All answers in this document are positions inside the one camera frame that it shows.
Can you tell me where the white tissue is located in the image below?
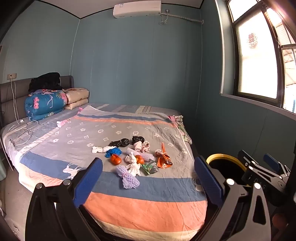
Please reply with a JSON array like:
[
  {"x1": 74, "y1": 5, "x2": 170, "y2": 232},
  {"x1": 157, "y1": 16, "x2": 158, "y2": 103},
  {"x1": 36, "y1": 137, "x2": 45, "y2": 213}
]
[{"x1": 125, "y1": 153, "x2": 142, "y2": 177}]

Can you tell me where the white charging cable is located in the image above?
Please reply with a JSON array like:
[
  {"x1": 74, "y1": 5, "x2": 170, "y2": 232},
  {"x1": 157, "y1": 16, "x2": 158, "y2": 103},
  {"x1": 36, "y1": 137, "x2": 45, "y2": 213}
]
[{"x1": 9, "y1": 77, "x2": 38, "y2": 146}]

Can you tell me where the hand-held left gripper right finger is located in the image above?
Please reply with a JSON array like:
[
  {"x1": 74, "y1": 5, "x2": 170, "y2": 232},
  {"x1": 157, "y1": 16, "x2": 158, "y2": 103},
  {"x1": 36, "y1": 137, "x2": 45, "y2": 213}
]
[{"x1": 194, "y1": 156, "x2": 272, "y2": 241}]

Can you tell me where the black clothing pile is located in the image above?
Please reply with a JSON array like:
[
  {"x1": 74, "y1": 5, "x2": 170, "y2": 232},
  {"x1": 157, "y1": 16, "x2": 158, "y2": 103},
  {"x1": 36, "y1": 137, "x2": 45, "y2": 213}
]
[{"x1": 28, "y1": 72, "x2": 64, "y2": 94}]

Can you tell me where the black bin with yellow rim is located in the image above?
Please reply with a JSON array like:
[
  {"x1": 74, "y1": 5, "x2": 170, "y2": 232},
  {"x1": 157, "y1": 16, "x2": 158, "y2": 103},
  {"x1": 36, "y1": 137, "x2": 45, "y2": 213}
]
[{"x1": 205, "y1": 153, "x2": 250, "y2": 187}]

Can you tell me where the long black plastic bag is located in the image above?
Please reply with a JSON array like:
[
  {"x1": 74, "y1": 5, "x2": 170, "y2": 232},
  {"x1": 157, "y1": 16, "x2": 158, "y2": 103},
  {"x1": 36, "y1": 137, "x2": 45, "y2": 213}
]
[{"x1": 109, "y1": 138, "x2": 130, "y2": 148}]

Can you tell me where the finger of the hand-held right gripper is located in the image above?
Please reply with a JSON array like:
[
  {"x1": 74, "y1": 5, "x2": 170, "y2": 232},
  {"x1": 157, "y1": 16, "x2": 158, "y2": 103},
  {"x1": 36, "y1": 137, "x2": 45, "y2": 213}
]
[
  {"x1": 263, "y1": 153, "x2": 291, "y2": 178},
  {"x1": 238, "y1": 150, "x2": 258, "y2": 171}
]

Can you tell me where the blue floral folded quilt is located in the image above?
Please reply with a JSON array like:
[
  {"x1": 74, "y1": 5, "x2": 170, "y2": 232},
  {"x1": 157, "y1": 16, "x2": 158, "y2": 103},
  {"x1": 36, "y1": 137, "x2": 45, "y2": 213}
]
[{"x1": 25, "y1": 89, "x2": 68, "y2": 121}]

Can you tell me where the person's right hand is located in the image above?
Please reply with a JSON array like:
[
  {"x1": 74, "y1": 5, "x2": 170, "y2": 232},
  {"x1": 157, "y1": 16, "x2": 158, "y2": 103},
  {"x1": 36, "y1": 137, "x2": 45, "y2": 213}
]
[{"x1": 272, "y1": 213, "x2": 288, "y2": 230}]

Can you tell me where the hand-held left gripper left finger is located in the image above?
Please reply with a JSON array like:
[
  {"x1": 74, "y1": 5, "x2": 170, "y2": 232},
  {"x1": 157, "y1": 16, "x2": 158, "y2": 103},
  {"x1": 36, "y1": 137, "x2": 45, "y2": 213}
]
[{"x1": 25, "y1": 157, "x2": 104, "y2": 241}]

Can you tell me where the green wrapper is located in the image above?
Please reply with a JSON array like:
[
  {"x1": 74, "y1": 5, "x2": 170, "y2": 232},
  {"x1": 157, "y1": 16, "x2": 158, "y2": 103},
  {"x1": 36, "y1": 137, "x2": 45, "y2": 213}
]
[{"x1": 140, "y1": 161, "x2": 159, "y2": 175}]

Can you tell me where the red round window decal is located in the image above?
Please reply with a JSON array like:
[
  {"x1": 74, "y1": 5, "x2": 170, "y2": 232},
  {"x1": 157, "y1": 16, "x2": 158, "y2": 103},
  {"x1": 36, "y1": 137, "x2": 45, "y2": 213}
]
[{"x1": 247, "y1": 32, "x2": 258, "y2": 50}]

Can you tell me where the grey flower printed blanket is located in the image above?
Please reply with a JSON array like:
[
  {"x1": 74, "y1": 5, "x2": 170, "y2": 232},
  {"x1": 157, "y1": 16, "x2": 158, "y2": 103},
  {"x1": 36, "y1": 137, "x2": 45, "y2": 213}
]
[{"x1": 18, "y1": 105, "x2": 208, "y2": 235}]

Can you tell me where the pink cloth garment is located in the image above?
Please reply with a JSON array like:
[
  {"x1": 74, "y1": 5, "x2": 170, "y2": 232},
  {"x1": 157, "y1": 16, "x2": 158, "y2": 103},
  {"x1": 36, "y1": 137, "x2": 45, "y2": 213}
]
[{"x1": 133, "y1": 141, "x2": 151, "y2": 153}]

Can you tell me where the small pink white cloth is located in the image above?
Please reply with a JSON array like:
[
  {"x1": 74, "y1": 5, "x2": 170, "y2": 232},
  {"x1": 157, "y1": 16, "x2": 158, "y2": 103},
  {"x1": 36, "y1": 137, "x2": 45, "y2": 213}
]
[{"x1": 56, "y1": 118, "x2": 71, "y2": 128}]

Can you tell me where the striped bed sheet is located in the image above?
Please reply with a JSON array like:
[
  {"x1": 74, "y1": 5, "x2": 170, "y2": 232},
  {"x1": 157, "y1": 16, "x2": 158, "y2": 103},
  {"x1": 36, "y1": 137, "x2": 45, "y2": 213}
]
[{"x1": 1, "y1": 102, "x2": 183, "y2": 163}]

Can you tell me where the purple foam net sleeve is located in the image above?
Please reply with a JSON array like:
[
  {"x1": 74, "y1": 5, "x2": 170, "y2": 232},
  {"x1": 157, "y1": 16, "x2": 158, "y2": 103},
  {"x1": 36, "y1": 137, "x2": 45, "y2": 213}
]
[{"x1": 116, "y1": 165, "x2": 140, "y2": 189}]

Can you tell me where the beige printed pillow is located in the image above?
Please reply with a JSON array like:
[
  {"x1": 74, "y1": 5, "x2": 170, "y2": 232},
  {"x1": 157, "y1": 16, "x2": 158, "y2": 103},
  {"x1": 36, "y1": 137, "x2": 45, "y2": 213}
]
[
  {"x1": 65, "y1": 98, "x2": 89, "y2": 110},
  {"x1": 64, "y1": 88, "x2": 90, "y2": 104}
]

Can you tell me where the white air conditioner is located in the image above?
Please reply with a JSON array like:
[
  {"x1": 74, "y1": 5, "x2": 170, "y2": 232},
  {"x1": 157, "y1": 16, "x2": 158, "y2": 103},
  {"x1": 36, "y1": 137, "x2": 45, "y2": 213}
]
[{"x1": 113, "y1": 0, "x2": 162, "y2": 18}]

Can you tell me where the dark framed window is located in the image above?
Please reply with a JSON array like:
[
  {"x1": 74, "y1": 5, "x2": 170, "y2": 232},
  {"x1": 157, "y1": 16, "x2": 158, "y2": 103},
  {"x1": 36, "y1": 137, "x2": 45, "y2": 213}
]
[{"x1": 215, "y1": 0, "x2": 296, "y2": 112}]

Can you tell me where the white wrapped wall pipe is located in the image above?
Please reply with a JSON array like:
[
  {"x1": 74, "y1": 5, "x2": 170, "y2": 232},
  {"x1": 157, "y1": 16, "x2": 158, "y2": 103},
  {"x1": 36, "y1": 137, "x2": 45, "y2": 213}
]
[{"x1": 161, "y1": 13, "x2": 204, "y2": 24}]

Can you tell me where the orange snack wrapper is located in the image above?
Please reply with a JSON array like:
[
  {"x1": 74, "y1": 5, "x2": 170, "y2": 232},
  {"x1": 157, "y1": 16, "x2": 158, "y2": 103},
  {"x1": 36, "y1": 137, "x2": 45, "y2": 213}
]
[{"x1": 155, "y1": 142, "x2": 173, "y2": 169}]

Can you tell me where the pink green folded garment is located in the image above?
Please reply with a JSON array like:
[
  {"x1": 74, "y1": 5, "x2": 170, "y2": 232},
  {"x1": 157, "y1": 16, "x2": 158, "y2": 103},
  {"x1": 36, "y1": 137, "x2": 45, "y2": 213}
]
[{"x1": 168, "y1": 115, "x2": 193, "y2": 144}]

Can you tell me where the blue glove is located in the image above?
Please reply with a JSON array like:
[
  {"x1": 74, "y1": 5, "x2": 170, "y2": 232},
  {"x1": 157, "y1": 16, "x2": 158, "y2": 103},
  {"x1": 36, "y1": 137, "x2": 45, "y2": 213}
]
[{"x1": 105, "y1": 147, "x2": 122, "y2": 158}]

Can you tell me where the grey padded headboard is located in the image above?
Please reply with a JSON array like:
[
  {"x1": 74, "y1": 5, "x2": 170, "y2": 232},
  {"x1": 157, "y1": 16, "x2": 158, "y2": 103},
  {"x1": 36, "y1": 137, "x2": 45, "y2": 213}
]
[{"x1": 0, "y1": 75, "x2": 74, "y2": 127}]

